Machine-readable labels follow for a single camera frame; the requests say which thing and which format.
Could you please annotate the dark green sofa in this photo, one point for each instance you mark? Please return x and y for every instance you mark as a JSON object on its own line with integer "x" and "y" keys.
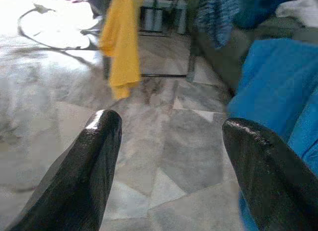
{"x": 223, "y": 64}

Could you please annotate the blue garment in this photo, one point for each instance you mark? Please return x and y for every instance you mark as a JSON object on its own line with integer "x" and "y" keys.
{"x": 273, "y": 87}

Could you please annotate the blue storage box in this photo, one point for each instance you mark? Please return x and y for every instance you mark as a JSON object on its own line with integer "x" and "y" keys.
{"x": 253, "y": 10}

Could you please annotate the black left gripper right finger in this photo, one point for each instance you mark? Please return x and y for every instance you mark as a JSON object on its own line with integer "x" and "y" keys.
{"x": 273, "y": 186}

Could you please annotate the white crumpled cloth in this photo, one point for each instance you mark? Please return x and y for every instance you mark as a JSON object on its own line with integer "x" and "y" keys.
{"x": 298, "y": 10}

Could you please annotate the black metal drying rack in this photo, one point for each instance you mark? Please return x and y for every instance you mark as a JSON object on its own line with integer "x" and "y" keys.
{"x": 191, "y": 64}

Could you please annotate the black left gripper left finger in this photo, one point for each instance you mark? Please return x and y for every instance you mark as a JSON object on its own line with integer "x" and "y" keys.
{"x": 82, "y": 181}

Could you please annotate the blue plaid shirt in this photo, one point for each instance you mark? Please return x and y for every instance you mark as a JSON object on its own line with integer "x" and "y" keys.
{"x": 216, "y": 20}

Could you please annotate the yellow shirt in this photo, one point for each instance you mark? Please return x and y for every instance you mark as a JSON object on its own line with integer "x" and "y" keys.
{"x": 121, "y": 42}

